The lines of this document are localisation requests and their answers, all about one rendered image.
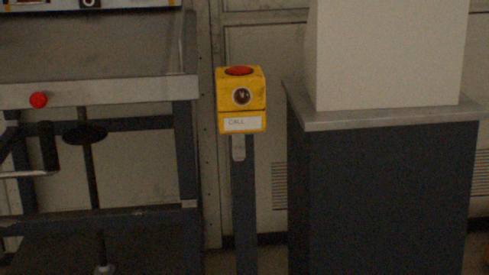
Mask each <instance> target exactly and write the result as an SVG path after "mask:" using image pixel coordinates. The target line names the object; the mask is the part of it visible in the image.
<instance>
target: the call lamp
mask: <svg viewBox="0 0 489 275"><path fill-rule="evenodd" d="M251 100H252V92H251V91H250V89H249V88H247V87H245V86H239V87H237V88H235V89H234V91H233V93H232V101H233V102H234V103H235V104H236V105H239V106H244V105H247V104H248V103H249V102H250V101H251Z"/></svg>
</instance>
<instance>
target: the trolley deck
mask: <svg viewBox="0 0 489 275"><path fill-rule="evenodd" d="M173 16H174V12H169V13H152V14H134V15H101V16H84V17H74V16H66V17H49V18H16V19H7V20H5V21H3V22H2V23H1V24H0V111H10V110H25V109H35V108H33V107H32V106H31V105H30V102H29V98H30V96H31V94H32V93H34V92H43V93H44V94H45V95H46V96H47V104H46V105H45V107H43V108H67V107H81V106H94V105H122V104H137V103H151V102H178V101H192V100H201V98H200V80H199V44H198V27H197V13H196V11H188V12H187V25H186V70H185V73H184V74H170V75H165V69H166V65H167V54H168V48H169V43H170V37H171V32H172V26H173Z"/></svg>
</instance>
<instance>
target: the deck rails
mask: <svg viewBox="0 0 489 275"><path fill-rule="evenodd" d="M5 20H7V18H0V24H1V23H2V22H3V21H5ZM186 25H187V11H186V7H185V0H182V8H181V11H175V12H174V16H173V26H172V32H171V37H170V43H169V48H168V54H167V65H166V69H165V75H170V74H184V73H185V70H186Z"/></svg>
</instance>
